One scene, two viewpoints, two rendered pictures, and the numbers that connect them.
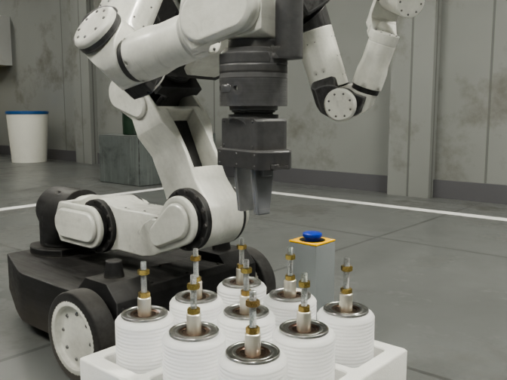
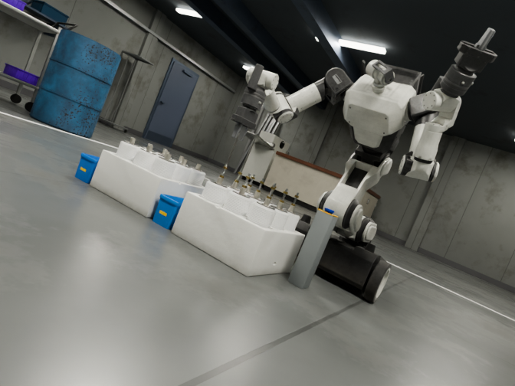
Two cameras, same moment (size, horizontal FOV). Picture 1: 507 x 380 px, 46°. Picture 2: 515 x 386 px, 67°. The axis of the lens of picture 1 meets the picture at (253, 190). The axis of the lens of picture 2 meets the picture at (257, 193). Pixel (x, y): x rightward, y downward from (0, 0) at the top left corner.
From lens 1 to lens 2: 171 cm
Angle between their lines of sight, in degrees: 77
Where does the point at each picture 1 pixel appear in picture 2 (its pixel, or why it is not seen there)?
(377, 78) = (419, 149)
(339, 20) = not seen: outside the picture
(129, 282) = (301, 222)
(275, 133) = (240, 110)
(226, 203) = (339, 201)
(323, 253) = (321, 216)
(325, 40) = (418, 131)
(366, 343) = (253, 214)
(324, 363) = (229, 201)
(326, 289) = (316, 236)
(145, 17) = (297, 99)
